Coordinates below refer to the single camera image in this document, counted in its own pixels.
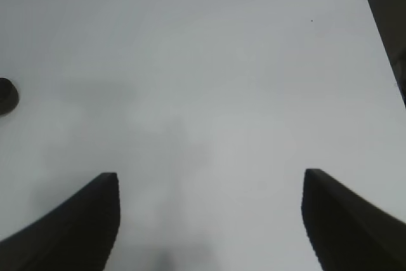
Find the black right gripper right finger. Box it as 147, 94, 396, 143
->
301, 169, 405, 270

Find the small black teacup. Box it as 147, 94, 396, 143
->
1, 77, 19, 116

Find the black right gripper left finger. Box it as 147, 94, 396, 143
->
1, 173, 121, 270

